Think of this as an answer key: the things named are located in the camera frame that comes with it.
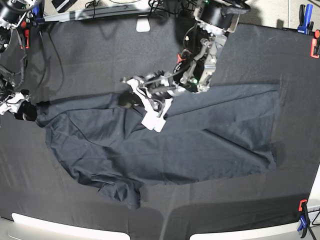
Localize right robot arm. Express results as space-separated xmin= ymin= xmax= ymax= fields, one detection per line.
xmin=0 ymin=0 xmax=45 ymax=122

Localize red black clamp far-right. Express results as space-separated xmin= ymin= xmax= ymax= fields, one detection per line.
xmin=310 ymin=29 xmax=320 ymax=59

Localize tangled black cables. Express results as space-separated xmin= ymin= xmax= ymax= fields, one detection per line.
xmin=84 ymin=0 xmax=201 ymax=20

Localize dark navy t-shirt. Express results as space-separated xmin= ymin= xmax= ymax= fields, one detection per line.
xmin=36 ymin=84 xmax=280 ymax=209

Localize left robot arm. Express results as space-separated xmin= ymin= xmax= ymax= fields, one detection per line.
xmin=118 ymin=0 xmax=251 ymax=115

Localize red black clamp far-left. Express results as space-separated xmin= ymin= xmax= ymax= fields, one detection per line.
xmin=20 ymin=20 xmax=30 ymax=49

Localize aluminium frame rail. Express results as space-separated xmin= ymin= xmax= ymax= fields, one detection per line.
xmin=44 ymin=5 xmax=150 ymax=22

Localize black table cloth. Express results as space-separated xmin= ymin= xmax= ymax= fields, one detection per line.
xmin=0 ymin=17 xmax=320 ymax=240

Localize blue bar clamp far-right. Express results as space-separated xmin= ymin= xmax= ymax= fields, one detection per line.
xmin=297 ymin=3 xmax=314 ymax=35

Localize red black clamp near-right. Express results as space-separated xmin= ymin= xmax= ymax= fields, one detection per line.
xmin=298 ymin=199 xmax=308 ymax=212

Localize blue bar clamp far-left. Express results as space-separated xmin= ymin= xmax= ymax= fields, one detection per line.
xmin=31 ymin=0 xmax=45 ymax=26

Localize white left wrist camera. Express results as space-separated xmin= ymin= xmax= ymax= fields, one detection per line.
xmin=141 ymin=112 xmax=166 ymax=133

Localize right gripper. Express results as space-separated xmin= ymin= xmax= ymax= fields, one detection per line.
xmin=0 ymin=92 xmax=38 ymax=122

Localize blue bar clamp near-right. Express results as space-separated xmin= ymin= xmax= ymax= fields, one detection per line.
xmin=297 ymin=208 xmax=310 ymax=239

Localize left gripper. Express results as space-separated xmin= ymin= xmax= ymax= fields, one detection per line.
xmin=118 ymin=71 xmax=185 ymax=118

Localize black power adapter box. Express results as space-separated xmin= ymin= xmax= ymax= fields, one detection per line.
xmin=51 ymin=0 xmax=77 ymax=13

